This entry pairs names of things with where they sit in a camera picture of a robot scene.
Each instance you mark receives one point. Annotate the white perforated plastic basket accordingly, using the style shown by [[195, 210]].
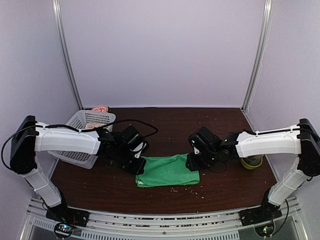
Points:
[[81, 148]]

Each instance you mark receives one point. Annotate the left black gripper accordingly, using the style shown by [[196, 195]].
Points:
[[137, 169]]

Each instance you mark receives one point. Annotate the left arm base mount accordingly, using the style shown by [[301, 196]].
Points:
[[68, 219]]

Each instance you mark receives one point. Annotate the aluminium frame post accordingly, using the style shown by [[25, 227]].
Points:
[[261, 47], [56, 4]]

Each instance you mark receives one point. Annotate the white coral pattern mug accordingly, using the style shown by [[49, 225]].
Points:
[[253, 158]]

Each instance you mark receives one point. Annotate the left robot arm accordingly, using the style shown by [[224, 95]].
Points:
[[32, 137]]

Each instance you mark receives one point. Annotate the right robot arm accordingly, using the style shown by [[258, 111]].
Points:
[[300, 140]]

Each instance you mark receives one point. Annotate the right aluminium frame post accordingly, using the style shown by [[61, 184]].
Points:
[[261, 47]]

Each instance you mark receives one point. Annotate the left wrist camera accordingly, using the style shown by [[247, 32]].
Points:
[[132, 142]]

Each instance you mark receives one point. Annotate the left aluminium frame post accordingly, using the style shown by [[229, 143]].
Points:
[[56, 4]]

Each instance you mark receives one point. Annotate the green bowl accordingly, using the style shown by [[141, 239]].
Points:
[[251, 165]]

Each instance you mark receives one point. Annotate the orange bunny pattern towel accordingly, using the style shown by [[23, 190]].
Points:
[[90, 126]]

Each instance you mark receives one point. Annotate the green microfiber towel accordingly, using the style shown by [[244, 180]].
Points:
[[167, 171]]

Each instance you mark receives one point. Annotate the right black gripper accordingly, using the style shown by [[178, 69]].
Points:
[[193, 165]]

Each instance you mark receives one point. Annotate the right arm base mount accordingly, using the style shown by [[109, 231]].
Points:
[[262, 217]]

